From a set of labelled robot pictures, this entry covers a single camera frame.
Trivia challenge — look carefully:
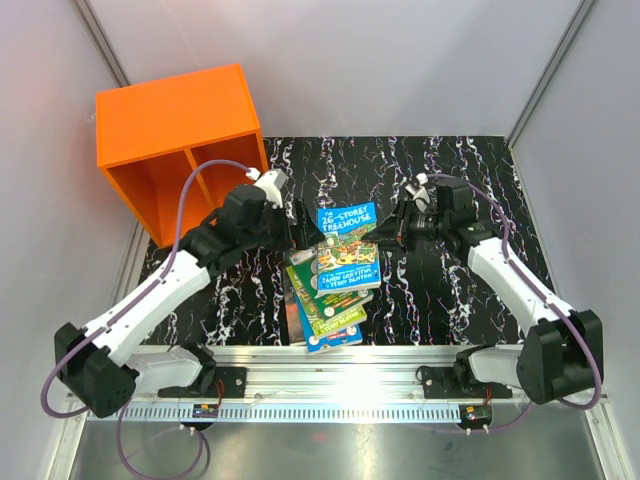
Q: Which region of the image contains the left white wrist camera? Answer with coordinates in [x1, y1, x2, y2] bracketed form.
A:
[245, 168, 289, 208]

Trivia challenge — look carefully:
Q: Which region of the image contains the dark green treehouse book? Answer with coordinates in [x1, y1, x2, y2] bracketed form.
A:
[285, 247, 375, 323]

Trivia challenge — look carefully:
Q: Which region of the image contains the aluminium mounting rail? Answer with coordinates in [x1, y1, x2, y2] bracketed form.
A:
[64, 344, 611, 406]

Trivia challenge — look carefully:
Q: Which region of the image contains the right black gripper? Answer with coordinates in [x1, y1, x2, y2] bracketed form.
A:
[362, 198, 450, 255]

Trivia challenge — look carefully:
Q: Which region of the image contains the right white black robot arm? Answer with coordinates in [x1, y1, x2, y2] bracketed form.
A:
[363, 174, 604, 410]

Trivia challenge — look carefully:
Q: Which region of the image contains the dark tale of two cities book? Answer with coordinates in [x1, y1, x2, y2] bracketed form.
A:
[283, 274, 306, 346]

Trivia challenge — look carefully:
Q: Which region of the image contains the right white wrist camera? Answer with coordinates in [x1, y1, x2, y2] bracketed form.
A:
[405, 173, 436, 214]

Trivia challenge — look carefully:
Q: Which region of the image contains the blue 26-storey treehouse book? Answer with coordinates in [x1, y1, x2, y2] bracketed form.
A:
[316, 202, 381, 295]

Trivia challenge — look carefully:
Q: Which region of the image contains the orange two-compartment shelf box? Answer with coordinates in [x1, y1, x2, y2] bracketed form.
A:
[96, 64, 269, 247]

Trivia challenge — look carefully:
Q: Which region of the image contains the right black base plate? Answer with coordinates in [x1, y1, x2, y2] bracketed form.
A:
[415, 365, 513, 400]

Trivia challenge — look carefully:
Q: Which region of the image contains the blue bottom treehouse book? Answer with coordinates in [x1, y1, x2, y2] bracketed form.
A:
[299, 306, 367, 354]

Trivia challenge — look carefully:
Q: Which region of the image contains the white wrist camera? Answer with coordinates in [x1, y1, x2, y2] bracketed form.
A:
[405, 173, 436, 214]
[245, 168, 289, 208]

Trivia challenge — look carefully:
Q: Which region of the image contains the lime green treehouse book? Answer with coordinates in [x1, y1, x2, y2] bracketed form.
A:
[286, 267, 373, 340]

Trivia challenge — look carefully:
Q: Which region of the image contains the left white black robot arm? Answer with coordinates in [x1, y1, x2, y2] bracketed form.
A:
[54, 184, 325, 418]

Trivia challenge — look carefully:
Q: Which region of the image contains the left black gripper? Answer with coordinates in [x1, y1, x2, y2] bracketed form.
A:
[241, 198, 325, 252]

